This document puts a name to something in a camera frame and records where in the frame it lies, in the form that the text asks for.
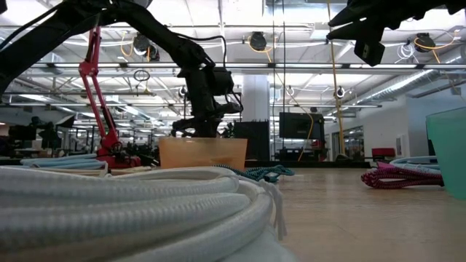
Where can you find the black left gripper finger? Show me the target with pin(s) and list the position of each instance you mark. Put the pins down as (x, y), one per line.
(211, 129)
(187, 130)

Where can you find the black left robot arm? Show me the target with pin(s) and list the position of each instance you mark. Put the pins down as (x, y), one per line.
(36, 40)

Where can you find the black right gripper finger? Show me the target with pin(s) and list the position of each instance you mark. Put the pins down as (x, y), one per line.
(369, 47)
(360, 14)

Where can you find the red desk lamp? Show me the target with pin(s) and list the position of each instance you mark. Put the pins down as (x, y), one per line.
(90, 69)

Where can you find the black cabinet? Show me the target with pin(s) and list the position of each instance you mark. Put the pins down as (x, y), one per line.
(255, 142)

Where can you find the black aluminium rig frame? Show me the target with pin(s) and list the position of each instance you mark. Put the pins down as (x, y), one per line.
(309, 163)

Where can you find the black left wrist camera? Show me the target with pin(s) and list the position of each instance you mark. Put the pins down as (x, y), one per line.
(222, 83)

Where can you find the teal plastic tray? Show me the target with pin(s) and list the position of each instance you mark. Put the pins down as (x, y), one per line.
(449, 153)

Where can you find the background computer monitor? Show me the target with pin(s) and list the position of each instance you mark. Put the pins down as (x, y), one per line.
(22, 134)

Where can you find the white building column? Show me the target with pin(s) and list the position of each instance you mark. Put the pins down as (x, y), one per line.
(256, 98)

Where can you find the orange translucent bin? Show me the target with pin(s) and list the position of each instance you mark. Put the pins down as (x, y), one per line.
(204, 153)

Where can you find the black wall monitor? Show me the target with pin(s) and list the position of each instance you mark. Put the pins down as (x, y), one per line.
(300, 126)

